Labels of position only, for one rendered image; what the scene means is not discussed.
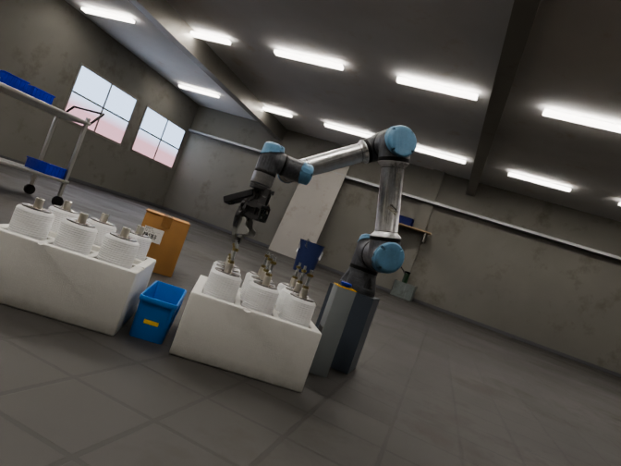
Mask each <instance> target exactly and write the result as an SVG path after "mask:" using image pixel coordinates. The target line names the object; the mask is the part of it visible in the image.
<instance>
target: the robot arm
mask: <svg viewBox="0 0 621 466"><path fill-rule="evenodd" d="M416 147H417V139H416V136H415V134H414V133H413V131H412V130H411V129H410V128H408V127H406V126H402V125H399V126H392V127H391V128H389V129H385V130H382V131H380V132H378V133H376V134H374V135H372V136H370V137H368V138H366V139H363V140H359V142H358V143H356V144H353V145H349V146H346V147H343V148H339V149H335V150H332V151H329V152H325V153H319V154H316V155H313V156H309V157H306V158H302V159H296V158H294V157H291V156H289V155H286V154H285V148H284V147H283V146H282V145H280V144H278V143H275V142H272V141H267V142H266V143H265V144H264V145H263V147H262V151H261V152H260V157H259V159H258V162H257V165H256V167H255V170H254V172H253V175H252V177H251V180H250V181H251V183H250V187H252V188H253V189H250V190H243V191H240V192H236V193H233V194H229V195H226V196H224V197H223V198H224V202H225V203H227V204H228V205H232V204H236V203H240V202H241V204H240V206H239V207H238V209H237V211H236V214H235V217H234V221H233V227H232V242H235V240H236V239H237V242H238V244H240V242H241V241H242V240H243V239H244V237H255V236H256V231H255V230H254V229H253V228H252V227H253V221H252V219H253V220H255V221H258V222H263V223H266V221H267V218H268V215H269V213H270V211H271V209H270V205H269V204H268V202H269V200H270V198H271V195H273V196H274V191H271V190H269V189H270V188H271V187H272V185H273V182H274V178H275V176H276V174H277V176H278V178H279V179H280V180H281V181H282V182H285V183H291V182H295V181H296V182H297V183H299V184H303V185H307V184H309V182H310V181H311V178H312V176H316V175H319V174H322V173H325V172H329V171H333V170H336V169H339V168H342V167H346V166H352V165H355V164H358V163H362V162H363V163H364V164H368V163H371V162H377V161H378V163H379V165H380V166H381V176H380V186H379V194H378V203H377V212H376V221H375V229H374V231H373V232H372V233H371V234H362V235H361V236H360V237H359V240H358V244H357V247H356V249H355V251H354V254H353V257H352V260H351V263H350V265H349V268H348V269H347V271H346V272H345V273H344V275H343V276H342V277H341V279H340V280H339V283H338V284H340V285H341V281H344V282H347V283H349V284H351V285H352V287H351V288H353V289H354V290H356V291H357V292H358V293H359V294H362V295H365V296H368V297H372V298H374V295H375V289H376V277H377V274H378V272H379V273H386V274H390V273H394V272H395V271H396V270H398V269H399V268H400V267H401V265H402V264H403V262H404V259H405V254H404V251H403V249H402V248H401V246H400V245H401V237H400V236H399V235H398V233H397V231H398V223H399V215H400V206H401V197H402V189H403V180H404V172H405V168H406V167H407V166H408V165H409V160H410V156H411V155H412V154H413V153H414V151H415V149H416ZM267 205H268V206H267ZM243 216H244V217H243ZM237 235H238V236H237Z"/></svg>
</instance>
